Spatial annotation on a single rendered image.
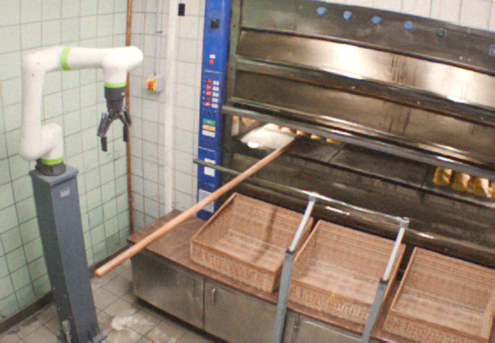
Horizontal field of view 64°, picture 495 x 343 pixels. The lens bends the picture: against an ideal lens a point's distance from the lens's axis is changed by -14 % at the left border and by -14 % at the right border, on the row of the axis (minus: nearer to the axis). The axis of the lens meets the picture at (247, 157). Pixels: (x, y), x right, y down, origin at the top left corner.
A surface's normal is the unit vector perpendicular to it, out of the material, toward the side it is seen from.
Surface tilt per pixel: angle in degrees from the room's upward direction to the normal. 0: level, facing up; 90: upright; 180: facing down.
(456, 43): 90
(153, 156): 90
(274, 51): 70
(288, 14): 92
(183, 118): 90
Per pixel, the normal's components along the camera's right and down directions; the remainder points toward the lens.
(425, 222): -0.44, 0.00
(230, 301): -0.50, 0.29
